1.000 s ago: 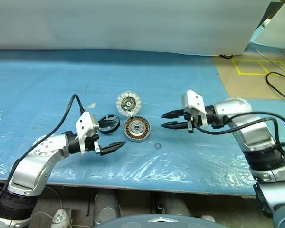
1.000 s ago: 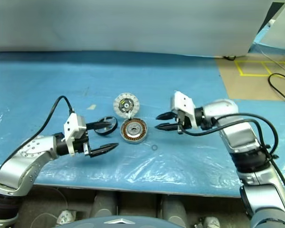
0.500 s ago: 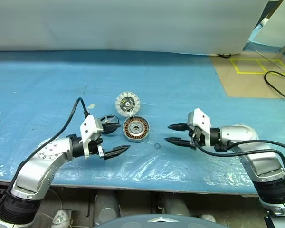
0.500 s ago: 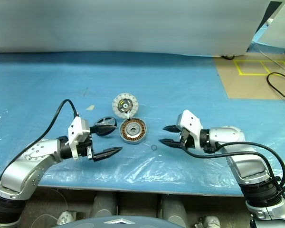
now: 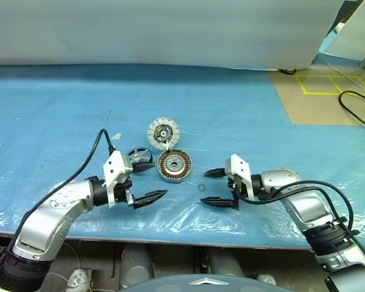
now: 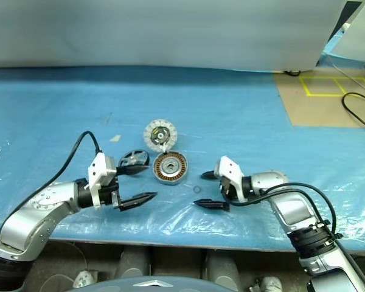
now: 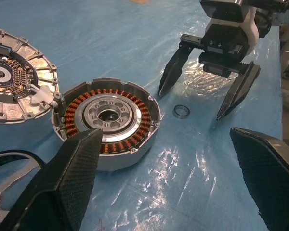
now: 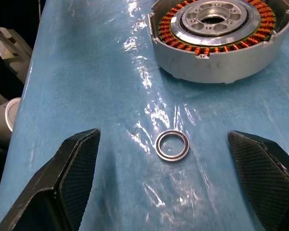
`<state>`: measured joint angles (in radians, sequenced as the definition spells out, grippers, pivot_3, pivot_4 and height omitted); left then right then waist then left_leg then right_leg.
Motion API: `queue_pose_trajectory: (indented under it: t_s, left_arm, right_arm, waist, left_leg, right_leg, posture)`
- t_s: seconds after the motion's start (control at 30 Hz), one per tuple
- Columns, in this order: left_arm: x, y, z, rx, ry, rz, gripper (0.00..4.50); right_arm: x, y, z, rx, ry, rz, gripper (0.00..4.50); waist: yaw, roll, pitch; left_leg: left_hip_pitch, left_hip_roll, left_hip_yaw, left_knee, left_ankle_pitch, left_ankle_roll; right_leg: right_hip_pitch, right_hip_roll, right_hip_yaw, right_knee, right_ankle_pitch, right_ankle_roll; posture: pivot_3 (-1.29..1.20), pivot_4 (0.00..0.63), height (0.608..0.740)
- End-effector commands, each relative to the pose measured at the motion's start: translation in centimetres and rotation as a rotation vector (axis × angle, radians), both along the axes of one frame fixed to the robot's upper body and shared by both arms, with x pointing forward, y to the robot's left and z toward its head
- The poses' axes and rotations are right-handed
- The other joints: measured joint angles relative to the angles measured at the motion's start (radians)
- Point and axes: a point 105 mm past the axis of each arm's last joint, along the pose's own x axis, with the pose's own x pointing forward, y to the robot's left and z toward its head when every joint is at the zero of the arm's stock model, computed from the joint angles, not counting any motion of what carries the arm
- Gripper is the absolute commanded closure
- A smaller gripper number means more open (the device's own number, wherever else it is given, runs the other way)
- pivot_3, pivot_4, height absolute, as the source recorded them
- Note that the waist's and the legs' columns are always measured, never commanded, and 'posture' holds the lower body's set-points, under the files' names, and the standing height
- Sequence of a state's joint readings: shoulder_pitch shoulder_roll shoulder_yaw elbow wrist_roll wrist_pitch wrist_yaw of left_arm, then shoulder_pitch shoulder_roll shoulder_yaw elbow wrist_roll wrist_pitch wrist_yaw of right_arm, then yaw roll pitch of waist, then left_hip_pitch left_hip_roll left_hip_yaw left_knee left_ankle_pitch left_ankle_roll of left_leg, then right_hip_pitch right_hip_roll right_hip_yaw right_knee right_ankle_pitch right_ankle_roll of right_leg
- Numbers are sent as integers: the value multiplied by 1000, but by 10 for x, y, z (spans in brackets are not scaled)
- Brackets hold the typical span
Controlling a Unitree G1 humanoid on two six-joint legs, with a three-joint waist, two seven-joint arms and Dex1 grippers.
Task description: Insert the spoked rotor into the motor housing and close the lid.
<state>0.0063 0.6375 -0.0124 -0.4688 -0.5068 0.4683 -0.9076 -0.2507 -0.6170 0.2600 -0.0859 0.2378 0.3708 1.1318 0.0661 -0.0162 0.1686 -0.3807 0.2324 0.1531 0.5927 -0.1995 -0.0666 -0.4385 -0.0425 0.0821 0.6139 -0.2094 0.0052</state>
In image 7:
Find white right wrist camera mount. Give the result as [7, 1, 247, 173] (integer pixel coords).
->
[199, 0, 260, 57]

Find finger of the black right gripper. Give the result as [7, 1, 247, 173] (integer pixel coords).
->
[215, 61, 262, 121]
[158, 45, 193, 98]

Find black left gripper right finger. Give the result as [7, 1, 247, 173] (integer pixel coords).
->
[229, 127, 289, 231]

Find silver motor lid circuit board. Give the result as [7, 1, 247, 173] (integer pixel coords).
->
[0, 26, 61, 125]

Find silver motor housing copper coils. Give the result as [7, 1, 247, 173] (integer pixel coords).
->
[52, 77, 161, 171]

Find small black ring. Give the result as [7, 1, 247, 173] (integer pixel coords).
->
[172, 104, 191, 119]

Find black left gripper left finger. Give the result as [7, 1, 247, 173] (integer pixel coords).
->
[0, 128, 104, 231]

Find silver spoked rotor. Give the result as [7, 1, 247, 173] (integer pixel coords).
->
[0, 149, 46, 231]

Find white plastic wire connector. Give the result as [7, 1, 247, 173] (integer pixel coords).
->
[30, 85, 60, 106]

